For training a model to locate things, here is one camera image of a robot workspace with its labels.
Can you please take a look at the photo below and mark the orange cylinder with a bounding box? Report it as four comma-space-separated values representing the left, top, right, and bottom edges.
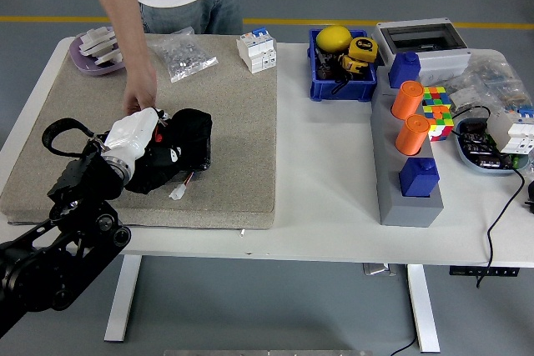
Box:
395, 113, 431, 156
390, 80, 425, 121

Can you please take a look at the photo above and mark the colourful puzzle cube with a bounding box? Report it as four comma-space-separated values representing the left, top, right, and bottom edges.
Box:
421, 86, 456, 143

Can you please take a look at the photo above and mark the blue plastic bin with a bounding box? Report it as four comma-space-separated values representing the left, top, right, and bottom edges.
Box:
308, 28, 379, 103

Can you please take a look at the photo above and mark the purple plastic tray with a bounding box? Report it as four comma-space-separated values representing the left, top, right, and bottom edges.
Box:
68, 26, 127, 78

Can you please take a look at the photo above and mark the grey white enclosure box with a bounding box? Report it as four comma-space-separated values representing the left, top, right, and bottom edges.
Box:
371, 18, 473, 83

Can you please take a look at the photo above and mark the white table leg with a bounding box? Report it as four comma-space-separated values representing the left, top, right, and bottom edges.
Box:
103, 254, 143, 343
406, 263, 441, 353

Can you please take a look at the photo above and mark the yellow round tape measure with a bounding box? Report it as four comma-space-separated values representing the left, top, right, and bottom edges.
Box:
348, 37, 380, 62

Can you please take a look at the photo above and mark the white connector with red wires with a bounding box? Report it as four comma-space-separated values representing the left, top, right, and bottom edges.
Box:
168, 170, 197, 200

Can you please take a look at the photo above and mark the grey block holder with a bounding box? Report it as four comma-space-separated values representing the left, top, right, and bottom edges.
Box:
370, 79, 446, 228

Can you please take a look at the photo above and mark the clear bag of screws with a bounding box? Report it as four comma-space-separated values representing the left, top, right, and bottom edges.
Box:
146, 26, 219, 84

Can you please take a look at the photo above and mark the grey-brown mat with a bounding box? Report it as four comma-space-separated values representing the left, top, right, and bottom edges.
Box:
0, 33, 280, 231

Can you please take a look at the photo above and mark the white circuit breaker module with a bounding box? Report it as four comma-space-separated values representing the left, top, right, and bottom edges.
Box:
486, 106, 534, 155

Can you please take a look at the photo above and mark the yellow black tape measure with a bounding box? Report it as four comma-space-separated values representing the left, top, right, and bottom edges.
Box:
338, 53, 370, 78

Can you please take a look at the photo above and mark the black floor cable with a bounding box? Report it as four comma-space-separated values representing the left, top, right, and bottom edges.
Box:
389, 337, 418, 356

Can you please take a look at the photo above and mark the person's right hand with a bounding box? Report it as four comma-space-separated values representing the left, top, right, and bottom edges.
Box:
122, 63, 159, 117

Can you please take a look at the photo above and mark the white circuit breaker blue switch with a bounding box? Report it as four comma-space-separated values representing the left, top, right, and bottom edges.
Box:
236, 26, 279, 75

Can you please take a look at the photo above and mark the white plastic clip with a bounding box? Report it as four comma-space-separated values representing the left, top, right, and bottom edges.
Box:
93, 45, 124, 68
78, 26, 118, 57

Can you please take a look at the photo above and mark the blue block with knob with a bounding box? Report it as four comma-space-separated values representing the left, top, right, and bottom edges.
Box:
387, 51, 422, 90
399, 157, 441, 198

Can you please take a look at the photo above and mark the black desk control panel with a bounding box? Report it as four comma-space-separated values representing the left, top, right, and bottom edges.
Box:
449, 266, 521, 278

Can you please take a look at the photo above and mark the dark brown tool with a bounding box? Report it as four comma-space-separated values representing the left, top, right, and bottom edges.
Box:
315, 48, 341, 81

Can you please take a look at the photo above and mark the silver metal bracket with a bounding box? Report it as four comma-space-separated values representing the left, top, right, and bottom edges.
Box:
361, 263, 399, 277

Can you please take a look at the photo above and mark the small clear bag white label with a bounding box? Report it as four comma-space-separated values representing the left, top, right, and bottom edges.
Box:
449, 87, 487, 111

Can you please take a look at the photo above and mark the black power cable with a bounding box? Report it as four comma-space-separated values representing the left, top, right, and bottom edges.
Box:
451, 104, 527, 289

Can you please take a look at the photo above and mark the large clear bag of parts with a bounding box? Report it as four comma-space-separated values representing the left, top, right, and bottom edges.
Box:
420, 53, 534, 123

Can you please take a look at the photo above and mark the light blue tray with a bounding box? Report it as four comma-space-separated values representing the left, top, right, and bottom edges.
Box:
454, 118, 533, 176

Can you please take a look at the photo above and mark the yellow ball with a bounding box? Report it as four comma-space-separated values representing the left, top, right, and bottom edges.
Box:
315, 25, 354, 53

